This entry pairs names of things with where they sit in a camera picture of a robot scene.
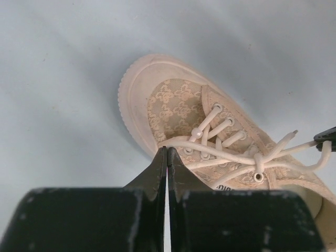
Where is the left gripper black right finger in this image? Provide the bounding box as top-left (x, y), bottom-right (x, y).
top-left (167, 148), bottom-right (326, 251)

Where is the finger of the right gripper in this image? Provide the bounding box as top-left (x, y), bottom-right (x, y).
top-left (313, 127), bottom-right (336, 152)

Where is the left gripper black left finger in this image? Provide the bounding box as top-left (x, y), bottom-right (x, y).
top-left (1, 148), bottom-right (167, 251)

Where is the white shoelace of sneaker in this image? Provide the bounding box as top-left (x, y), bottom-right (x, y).
top-left (163, 103), bottom-right (332, 183)

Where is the beige lace sneaker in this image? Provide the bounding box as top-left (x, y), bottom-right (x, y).
top-left (118, 54), bottom-right (336, 224)

